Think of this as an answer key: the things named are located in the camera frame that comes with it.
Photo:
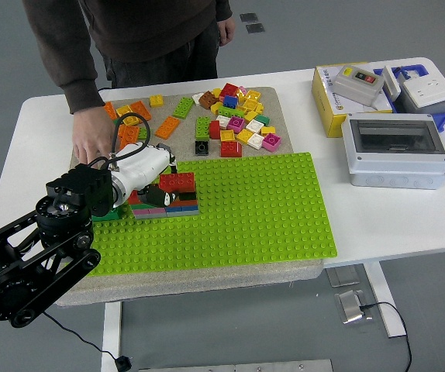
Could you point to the long metal floor strip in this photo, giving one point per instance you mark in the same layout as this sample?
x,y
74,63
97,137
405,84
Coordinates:
x,y
238,366

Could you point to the lime green long brick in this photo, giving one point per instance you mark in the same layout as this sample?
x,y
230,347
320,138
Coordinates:
x,y
183,107
202,128
230,112

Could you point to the brown square toy brick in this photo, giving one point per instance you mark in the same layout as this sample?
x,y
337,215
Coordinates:
x,y
208,99

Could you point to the grey push-button switch box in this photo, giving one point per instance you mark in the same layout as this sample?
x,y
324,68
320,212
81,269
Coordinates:
x,y
352,87

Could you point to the white plastic panel piece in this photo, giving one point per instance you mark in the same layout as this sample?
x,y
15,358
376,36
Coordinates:
x,y
388,83

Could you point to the white wall socket panel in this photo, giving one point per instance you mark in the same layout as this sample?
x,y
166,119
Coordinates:
x,y
426,93

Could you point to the person's left forearm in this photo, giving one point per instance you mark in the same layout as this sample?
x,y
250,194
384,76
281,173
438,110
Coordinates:
x,y
222,9

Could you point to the red long toy brick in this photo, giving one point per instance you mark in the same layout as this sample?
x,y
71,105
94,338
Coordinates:
x,y
178,181

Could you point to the yellow flat toy brick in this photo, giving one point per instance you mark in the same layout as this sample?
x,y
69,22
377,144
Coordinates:
x,y
268,130

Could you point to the blue square toy brick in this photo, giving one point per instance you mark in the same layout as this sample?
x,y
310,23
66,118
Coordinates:
x,y
230,101

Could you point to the black square toy brick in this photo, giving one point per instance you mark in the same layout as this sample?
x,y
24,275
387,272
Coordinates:
x,y
201,148

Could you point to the magenta square toy brick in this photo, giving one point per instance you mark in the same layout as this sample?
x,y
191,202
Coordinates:
x,y
235,124

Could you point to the grey distribution enclosure clear lid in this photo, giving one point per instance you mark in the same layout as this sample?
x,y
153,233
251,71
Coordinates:
x,y
395,170

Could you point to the green studded baseplate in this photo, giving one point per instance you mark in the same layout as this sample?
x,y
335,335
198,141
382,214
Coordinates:
x,y
245,217

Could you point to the dark green long toy brick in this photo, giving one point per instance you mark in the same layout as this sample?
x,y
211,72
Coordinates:
x,y
118,215

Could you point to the small white toy brick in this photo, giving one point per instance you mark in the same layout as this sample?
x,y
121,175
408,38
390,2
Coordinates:
x,y
197,97

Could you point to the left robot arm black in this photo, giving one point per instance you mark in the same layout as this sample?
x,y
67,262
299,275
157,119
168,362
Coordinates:
x,y
71,190

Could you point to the red square toy brick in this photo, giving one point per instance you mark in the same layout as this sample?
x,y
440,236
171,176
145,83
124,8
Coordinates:
x,y
228,91

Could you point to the person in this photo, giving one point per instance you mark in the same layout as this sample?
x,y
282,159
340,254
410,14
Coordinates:
x,y
149,31

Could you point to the yellow cardboard box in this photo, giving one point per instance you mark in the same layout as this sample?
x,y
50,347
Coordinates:
x,y
323,100

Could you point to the person's right hand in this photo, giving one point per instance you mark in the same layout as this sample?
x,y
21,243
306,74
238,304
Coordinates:
x,y
90,131

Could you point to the white table foot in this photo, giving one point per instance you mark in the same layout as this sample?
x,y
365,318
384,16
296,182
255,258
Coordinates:
x,y
381,298

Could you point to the green flat brick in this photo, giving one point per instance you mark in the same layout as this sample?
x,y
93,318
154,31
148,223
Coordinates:
x,y
137,206

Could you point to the red square stacked brick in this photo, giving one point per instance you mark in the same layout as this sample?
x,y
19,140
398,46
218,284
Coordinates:
x,y
132,198

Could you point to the white table leg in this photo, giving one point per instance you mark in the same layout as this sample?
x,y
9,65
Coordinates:
x,y
112,335

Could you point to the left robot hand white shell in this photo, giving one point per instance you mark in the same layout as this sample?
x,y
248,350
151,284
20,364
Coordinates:
x,y
141,166

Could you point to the blue flat brick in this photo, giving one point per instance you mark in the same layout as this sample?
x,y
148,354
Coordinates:
x,y
183,208

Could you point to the white square toy brick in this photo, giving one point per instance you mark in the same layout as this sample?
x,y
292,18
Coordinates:
x,y
256,141
254,126
223,121

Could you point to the pink flat brick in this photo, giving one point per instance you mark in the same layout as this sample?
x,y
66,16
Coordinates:
x,y
149,211

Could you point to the metal floor cover plate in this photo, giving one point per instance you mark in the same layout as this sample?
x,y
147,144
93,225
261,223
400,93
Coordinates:
x,y
350,308
342,277

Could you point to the small metal floor plate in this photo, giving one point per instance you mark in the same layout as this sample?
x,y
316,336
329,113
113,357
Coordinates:
x,y
248,17
255,28

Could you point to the red flat brick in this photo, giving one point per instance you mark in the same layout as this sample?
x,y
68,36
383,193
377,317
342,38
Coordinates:
x,y
185,202

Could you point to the pink square toy brick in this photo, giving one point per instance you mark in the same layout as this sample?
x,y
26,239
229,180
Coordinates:
x,y
271,142

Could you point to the grey-brown mat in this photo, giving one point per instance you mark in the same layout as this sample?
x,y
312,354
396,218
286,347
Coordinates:
x,y
168,284

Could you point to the lime green square brick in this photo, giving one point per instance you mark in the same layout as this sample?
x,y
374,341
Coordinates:
x,y
142,133

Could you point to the orange long toy brick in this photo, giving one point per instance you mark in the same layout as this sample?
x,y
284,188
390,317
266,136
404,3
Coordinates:
x,y
167,127
110,110
129,135
141,108

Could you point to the grey sloped toy brick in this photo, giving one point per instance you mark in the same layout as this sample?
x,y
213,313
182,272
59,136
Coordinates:
x,y
163,146

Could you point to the grey flat brick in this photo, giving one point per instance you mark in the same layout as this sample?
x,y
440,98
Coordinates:
x,y
149,215
183,212

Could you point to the grey plastic box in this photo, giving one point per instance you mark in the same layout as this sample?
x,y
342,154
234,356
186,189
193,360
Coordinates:
x,y
435,107

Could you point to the yellow long toy brick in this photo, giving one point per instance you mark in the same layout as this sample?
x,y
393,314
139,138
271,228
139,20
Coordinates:
x,y
125,110

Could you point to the green square toy brick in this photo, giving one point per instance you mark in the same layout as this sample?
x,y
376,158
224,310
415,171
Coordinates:
x,y
262,119

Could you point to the small pink toy brick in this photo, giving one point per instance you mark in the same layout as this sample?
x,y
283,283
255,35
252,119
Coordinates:
x,y
242,91

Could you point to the person's left hand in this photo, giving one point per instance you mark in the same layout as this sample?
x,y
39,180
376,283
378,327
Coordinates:
x,y
226,31

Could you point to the red large square brick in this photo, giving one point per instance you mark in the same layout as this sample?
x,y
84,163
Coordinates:
x,y
231,149

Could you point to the yellow square toy brick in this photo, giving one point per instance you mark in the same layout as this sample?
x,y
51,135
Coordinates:
x,y
215,107
250,115
250,104
252,95
260,107
156,100
216,93
244,136
227,135

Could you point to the black square stacked brick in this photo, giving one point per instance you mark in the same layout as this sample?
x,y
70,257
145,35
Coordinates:
x,y
187,196

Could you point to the person's right forearm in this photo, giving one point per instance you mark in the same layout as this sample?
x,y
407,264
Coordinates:
x,y
63,58

